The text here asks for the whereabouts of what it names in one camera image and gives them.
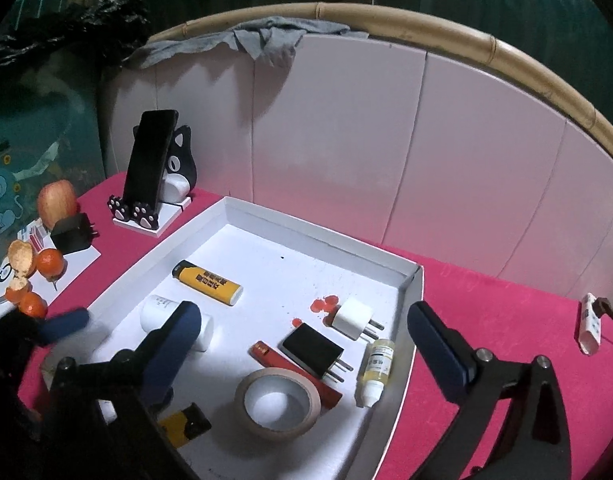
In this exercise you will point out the tangerine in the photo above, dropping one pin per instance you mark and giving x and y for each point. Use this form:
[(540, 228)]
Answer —
[(51, 264), (33, 305)]

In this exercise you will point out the yellow lighter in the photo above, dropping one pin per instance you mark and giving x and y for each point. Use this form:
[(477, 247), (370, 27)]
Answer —
[(176, 425), (211, 285)]

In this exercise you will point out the white paper sheet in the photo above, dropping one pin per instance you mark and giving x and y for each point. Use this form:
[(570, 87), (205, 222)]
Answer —
[(81, 262)]

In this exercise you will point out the red and white card pack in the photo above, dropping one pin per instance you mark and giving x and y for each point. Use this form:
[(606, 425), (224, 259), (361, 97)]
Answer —
[(34, 234)]

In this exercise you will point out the black plastic bag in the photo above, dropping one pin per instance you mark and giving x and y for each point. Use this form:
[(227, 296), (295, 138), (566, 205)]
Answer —
[(71, 30)]

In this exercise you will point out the grey cloth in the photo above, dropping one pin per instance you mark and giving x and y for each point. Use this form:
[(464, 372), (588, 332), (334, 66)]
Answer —
[(266, 40)]

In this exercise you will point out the white charger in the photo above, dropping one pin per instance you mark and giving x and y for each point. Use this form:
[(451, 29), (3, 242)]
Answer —
[(351, 317)]

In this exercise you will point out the red flat box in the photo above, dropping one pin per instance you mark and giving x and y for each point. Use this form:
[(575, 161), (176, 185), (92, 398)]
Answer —
[(266, 355)]

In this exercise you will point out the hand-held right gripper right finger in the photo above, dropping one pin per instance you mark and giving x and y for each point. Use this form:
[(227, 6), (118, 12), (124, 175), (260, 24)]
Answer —
[(436, 345)]

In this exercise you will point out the black plug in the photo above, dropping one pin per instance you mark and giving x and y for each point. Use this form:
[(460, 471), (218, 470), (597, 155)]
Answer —
[(604, 307)]

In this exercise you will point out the brown tape roll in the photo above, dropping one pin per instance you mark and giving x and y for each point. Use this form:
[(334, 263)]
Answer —
[(274, 432)]

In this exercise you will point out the white panelled board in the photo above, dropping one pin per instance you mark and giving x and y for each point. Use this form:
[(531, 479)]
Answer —
[(436, 160)]

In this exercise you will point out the bamboo rail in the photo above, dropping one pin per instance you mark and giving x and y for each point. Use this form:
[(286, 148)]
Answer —
[(436, 25)]

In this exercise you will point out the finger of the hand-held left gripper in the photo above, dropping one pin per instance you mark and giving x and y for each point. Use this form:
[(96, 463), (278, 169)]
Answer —
[(64, 326)]

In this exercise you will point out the white plastic bottle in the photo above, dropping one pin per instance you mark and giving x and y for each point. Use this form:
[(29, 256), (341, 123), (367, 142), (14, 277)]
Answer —
[(156, 310)]

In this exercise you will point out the black cat phone stand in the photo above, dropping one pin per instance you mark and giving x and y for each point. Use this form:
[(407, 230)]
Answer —
[(182, 160)]

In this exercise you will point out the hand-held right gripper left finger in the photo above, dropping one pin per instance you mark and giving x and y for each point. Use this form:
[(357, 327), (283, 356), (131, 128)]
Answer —
[(179, 335)]

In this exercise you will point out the small dropper bottle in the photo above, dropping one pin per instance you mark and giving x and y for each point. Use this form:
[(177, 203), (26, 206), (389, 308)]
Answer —
[(376, 365)]

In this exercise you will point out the black smartphone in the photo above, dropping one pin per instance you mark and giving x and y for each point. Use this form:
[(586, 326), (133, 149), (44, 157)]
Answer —
[(149, 160)]

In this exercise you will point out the black charger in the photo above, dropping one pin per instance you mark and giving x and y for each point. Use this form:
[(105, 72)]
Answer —
[(311, 350), (71, 235)]

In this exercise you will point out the white cardboard box tray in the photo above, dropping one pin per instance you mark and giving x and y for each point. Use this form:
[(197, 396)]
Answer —
[(286, 270)]

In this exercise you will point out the red apple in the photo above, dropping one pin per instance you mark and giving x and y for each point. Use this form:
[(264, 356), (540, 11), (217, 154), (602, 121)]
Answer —
[(59, 202)]

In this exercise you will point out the red tablecloth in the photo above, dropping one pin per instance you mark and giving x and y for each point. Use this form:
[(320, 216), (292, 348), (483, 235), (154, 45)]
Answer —
[(511, 330)]

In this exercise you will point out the white power strip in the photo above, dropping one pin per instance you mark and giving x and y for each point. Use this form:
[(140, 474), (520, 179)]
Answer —
[(590, 330)]

